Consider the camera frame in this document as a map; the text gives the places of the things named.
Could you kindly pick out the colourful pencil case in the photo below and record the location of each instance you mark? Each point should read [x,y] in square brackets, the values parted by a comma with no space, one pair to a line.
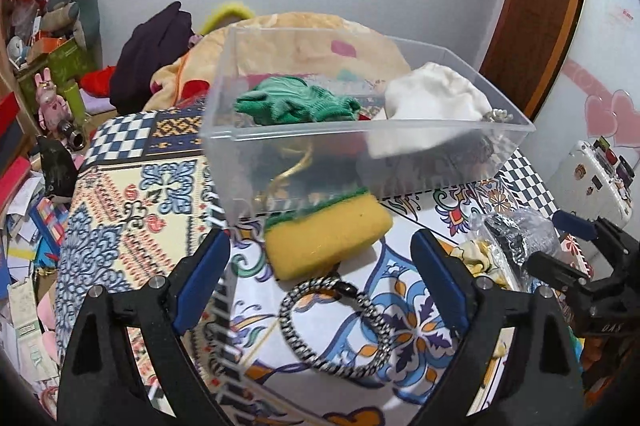
[50,220]

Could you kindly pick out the yellow fuzzy headband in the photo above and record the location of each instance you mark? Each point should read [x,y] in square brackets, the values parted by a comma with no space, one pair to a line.
[225,14]

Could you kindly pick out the beige fleece blanket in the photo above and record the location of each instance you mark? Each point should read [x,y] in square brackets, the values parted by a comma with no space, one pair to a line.
[293,43]

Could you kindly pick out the gold metal hook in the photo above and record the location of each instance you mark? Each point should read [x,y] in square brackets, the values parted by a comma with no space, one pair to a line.
[281,164]

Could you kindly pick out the brown wooden door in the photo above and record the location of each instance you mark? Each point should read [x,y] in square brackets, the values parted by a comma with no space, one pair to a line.
[527,49]

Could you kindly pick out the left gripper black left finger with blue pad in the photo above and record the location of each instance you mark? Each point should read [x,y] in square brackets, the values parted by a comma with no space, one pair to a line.
[100,381]

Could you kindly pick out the yellow floral scrunchie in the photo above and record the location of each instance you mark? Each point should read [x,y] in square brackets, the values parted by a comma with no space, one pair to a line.
[476,256]

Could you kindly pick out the dark purple garment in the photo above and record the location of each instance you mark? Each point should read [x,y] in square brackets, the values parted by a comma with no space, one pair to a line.
[155,43]

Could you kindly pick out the black plastic bag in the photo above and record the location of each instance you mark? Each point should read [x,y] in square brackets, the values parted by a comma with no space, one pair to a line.
[59,170]

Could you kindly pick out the white soft cloth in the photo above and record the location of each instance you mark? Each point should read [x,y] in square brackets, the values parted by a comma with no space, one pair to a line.
[430,93]

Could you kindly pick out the grey plush toy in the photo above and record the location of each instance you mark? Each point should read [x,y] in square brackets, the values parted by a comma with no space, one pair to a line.
[81,17]

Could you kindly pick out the yellow green sponge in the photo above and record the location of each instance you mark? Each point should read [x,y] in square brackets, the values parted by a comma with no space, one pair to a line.
[301,243]

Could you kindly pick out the white stickered suitcase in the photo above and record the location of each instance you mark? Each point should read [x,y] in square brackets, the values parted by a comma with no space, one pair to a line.
[594,181]

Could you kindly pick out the pink rabbit toy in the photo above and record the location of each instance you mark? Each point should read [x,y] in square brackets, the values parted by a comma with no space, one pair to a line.
[52,107]

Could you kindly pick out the red cloth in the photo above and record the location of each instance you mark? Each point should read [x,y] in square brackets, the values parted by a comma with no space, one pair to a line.
[98,83]

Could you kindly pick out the green cardboard box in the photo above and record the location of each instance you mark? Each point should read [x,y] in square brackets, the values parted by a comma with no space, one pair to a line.
[67,63]

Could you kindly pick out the green knitted glove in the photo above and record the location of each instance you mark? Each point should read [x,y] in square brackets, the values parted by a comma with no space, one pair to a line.
[281,100]

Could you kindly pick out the clear plastic storage box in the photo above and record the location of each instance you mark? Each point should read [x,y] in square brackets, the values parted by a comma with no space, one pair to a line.
[233,144]

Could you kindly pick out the patterned colourful tablecloth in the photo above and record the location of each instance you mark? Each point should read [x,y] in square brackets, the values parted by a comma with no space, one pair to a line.
[144,199]

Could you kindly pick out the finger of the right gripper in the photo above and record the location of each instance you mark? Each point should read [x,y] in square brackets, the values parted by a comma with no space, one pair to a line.
[601,232]
[556,274]

